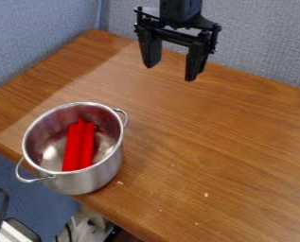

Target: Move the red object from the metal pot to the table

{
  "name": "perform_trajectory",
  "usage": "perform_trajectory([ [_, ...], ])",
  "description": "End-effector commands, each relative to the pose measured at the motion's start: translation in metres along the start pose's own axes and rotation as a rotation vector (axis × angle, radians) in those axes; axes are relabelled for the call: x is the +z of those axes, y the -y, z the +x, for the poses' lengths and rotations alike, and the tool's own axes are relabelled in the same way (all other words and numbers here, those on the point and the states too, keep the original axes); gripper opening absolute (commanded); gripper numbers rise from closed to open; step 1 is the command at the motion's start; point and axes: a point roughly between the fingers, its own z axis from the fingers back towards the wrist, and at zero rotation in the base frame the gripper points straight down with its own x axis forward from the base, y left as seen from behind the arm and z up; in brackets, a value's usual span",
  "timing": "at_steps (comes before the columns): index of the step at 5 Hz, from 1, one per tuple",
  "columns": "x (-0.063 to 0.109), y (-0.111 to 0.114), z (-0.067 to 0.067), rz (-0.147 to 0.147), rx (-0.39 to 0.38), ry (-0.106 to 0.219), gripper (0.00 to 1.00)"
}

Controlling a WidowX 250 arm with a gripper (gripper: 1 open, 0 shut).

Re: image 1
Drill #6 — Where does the stainless steel pot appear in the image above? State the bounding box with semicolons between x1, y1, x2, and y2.
16;102;129;195

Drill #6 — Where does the white ribbed box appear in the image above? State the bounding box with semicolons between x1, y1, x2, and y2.
0;217;42;242

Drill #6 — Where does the red rectangular block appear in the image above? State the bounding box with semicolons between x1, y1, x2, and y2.
62;118;96;171

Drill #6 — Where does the white table leg frame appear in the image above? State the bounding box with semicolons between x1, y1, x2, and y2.
53;206;114;242

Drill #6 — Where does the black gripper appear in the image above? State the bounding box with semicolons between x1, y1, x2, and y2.
135;0;222;81

